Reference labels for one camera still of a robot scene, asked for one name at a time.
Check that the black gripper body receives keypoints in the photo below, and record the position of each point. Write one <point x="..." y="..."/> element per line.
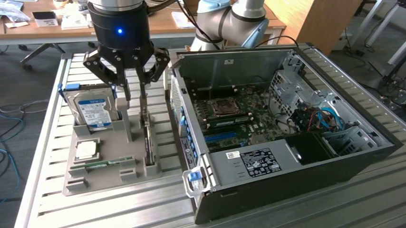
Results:
<point x="122" y="42"/>

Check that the green graphics card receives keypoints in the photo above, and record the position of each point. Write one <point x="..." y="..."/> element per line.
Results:
<point x="149" y="142"/>

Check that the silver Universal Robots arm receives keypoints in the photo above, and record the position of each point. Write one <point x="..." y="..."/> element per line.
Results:
<point x="216" y="21"/>

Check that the wooden desk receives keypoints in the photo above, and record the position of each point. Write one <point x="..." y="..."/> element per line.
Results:
<point x="165" y="26"/>
<point x="48" y="33"/>

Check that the white box with cup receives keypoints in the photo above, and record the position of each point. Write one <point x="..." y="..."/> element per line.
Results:
<point x="74" y="22"/>

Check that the hard disk with blue caddy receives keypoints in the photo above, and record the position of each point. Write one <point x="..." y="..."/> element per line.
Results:
<point x="94" y="111"/>

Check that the white paper stack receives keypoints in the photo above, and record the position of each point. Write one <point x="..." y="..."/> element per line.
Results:
<point x="182" y="21"/>

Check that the black chair base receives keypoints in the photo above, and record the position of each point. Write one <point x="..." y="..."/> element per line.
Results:
<point x="38" y="52"/>

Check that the tape roll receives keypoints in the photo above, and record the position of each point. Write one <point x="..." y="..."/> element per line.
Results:
<point x="61" y="2"/>

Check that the white box with black top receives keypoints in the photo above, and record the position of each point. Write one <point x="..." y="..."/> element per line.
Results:
<point x="45" y="17"/>

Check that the CPU socket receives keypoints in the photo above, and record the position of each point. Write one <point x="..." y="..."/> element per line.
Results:
<point x="224" y="107"/>

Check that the white paper tag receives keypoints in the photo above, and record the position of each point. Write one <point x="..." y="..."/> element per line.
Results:
<point x="17" y="24"/>

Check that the grey printed parts rack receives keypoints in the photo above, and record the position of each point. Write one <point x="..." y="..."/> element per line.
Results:
<point x="114" y="147"/>

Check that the silver CPU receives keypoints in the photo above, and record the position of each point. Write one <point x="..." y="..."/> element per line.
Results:
<point x="86" y="149"/>

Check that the blue expansion slot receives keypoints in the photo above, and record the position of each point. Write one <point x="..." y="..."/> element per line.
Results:
<point x="221" y="137"/>

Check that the clear plastic bag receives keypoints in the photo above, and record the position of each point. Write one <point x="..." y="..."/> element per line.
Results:
<point x="13" y="10"/>

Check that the green motherboard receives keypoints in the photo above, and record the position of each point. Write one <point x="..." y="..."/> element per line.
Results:
<point x="264" y="118"/>

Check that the perforated metal disk bay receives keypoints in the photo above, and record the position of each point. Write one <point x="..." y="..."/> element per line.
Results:
<point x="288" y="92"/>

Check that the blue case latch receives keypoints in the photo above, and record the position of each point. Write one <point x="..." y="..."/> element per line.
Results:
<point x="194" y="177"/>

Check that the grey power supply unit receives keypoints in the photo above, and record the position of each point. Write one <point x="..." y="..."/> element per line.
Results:
<point x="229" y="171"/>

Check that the black drive box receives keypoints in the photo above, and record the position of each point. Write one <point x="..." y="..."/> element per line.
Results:
<point x="311" y="149"/>

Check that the black open PC case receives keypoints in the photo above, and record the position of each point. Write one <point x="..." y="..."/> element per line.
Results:
<point x="285" y="190"/>

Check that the silver disk bay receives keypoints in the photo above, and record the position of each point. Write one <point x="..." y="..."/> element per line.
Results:
<point x="352" y="140"/>

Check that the white table frame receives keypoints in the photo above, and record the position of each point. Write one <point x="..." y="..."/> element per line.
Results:
<point x="383" y="23"/>

